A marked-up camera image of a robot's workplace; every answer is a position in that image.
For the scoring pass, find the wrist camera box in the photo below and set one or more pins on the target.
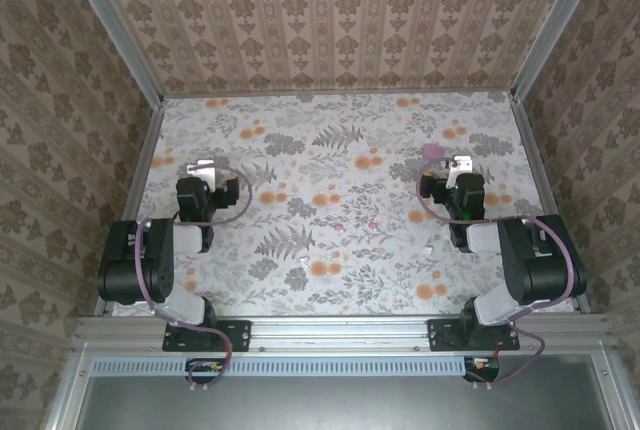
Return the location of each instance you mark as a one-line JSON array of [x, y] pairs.
[[205, 170], [462, 164]]

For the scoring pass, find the aluminium mounting rail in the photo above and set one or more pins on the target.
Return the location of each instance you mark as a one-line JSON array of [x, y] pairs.
[[340, 332]]

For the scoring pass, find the floral patterned table mat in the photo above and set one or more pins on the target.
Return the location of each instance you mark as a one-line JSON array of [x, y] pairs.
[[340, 180]]

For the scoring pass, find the grey metal panel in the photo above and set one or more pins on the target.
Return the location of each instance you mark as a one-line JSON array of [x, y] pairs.
[[340, 405]]

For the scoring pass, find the aluminium frame post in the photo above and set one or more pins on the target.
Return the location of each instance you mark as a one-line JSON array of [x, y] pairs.
[[115, 30], [555, 25]]

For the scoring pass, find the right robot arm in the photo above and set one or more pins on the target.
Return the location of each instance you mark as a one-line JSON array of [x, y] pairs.
[[530, 270]]

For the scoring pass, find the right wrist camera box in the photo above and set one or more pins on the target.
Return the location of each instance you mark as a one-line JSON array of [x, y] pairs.
[[462, 164]]

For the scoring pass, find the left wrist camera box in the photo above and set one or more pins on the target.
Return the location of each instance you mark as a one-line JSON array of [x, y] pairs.
[[205, 170]]

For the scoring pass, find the aluminium table side rail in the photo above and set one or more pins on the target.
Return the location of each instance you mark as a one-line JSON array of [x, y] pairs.
[[537, 165], [145, 165]]

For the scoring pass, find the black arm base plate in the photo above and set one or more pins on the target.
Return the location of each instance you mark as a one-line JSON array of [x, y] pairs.
[[442, 335], [240, 335]]

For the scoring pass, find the pink earbud charging case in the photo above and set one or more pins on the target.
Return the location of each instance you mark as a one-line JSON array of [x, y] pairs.
[[431, 151]]

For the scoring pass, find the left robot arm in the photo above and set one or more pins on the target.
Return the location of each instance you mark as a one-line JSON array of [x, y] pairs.
[[155, 265]]

